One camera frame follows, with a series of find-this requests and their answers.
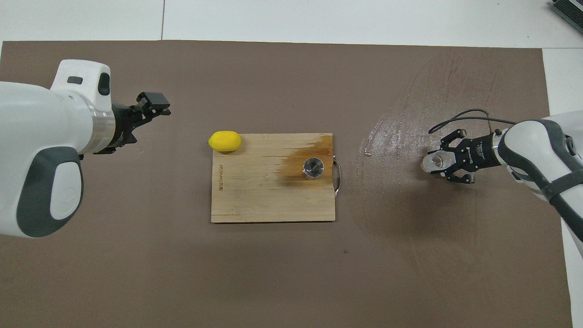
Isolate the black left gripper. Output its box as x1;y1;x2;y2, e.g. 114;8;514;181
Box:
93;92;172;155

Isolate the steel double-cone jigger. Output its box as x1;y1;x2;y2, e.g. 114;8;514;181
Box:
302;157;325;181

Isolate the wooden cutting board, metal handle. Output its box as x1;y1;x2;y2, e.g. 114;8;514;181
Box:
210;133;341;224

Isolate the clear plastic cup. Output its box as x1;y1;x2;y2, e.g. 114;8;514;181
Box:
420;152;450;174

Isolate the grey ridged device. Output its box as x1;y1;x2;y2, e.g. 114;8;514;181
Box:
548;0;583;33

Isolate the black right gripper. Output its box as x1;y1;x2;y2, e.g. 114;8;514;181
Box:
438;128;502;185

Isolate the yellow lemon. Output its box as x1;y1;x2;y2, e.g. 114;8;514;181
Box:
208;131;242;152

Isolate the brown table mat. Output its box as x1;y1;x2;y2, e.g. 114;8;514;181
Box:
0;40;573;328

